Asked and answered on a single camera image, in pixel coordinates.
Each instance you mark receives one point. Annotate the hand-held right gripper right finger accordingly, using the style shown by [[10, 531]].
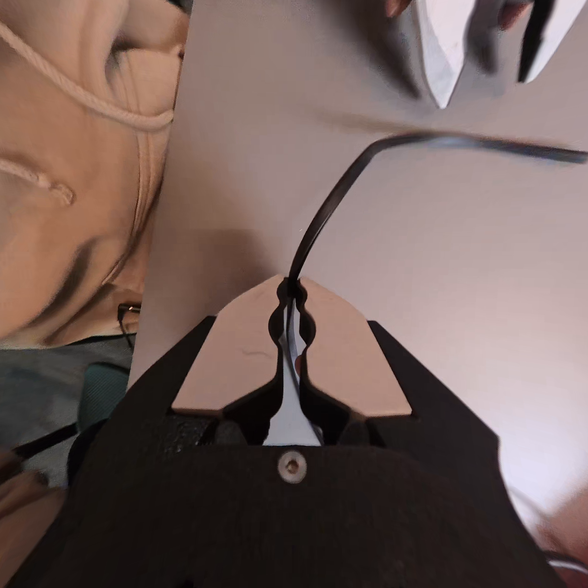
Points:
[[349, 358]]

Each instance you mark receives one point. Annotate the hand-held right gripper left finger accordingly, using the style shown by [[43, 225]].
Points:
[[229, 358]]

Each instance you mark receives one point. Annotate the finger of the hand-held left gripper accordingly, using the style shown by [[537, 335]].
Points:
[[558, 27], [441, 46]]

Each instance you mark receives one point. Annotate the person's left hand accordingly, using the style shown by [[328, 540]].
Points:
[[397, 7]]

